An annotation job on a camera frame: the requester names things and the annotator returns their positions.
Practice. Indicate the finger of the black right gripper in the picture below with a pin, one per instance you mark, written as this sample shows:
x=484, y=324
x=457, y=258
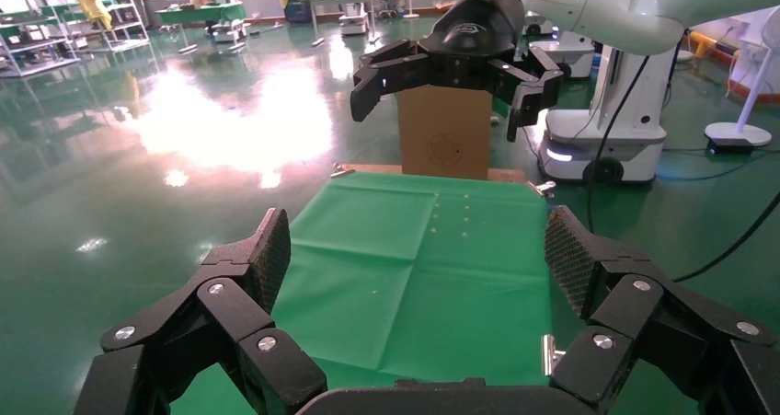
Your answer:
x=658, y=327
x=231, y=314

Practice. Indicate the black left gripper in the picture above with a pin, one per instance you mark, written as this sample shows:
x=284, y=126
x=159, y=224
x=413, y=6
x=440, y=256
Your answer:
x=469, y=40

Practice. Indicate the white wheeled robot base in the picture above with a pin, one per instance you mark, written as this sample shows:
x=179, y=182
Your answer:
x=609, y=144

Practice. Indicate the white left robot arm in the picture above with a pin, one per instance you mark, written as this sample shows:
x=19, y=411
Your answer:
x=609, y=10

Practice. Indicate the large open brown carton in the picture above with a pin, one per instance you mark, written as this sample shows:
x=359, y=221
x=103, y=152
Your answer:
x=445, y=132

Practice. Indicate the black flat box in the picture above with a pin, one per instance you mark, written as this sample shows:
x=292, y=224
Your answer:
x=728, y=147

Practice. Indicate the silver metal clip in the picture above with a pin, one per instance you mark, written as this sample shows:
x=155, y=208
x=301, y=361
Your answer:
x=550, y=354
x=542, y=188
x=341, y=171

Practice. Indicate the green table cloth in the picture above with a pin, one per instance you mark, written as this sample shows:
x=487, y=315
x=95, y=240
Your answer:
x=396, y=278

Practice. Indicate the green covered table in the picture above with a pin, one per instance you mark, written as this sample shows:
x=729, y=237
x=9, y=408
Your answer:
x=201, y=13

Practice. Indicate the yellow hanging garment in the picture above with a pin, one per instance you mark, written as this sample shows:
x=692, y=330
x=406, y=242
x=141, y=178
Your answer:
x=90, y=1

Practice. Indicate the metal shelf rack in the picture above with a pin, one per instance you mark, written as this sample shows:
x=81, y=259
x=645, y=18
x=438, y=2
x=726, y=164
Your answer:
x=24, y=19

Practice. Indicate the white pedestal fan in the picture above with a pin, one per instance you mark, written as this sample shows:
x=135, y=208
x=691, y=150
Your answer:
x=737, y=133

